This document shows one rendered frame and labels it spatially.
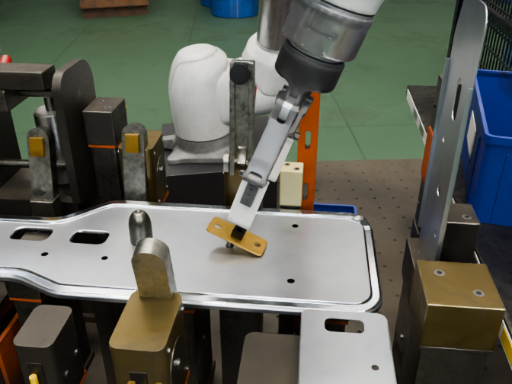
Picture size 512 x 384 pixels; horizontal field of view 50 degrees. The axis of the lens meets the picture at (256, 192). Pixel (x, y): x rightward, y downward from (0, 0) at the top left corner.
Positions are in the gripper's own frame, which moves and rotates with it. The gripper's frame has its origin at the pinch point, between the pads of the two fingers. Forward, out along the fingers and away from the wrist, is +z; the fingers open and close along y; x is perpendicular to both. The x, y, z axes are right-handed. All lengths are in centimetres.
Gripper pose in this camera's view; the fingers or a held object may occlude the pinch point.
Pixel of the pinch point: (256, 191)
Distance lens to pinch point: 72.6
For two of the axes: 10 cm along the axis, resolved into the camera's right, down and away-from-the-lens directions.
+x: 9.0, 4.2, -0.6
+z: -3.3, 8.0, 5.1
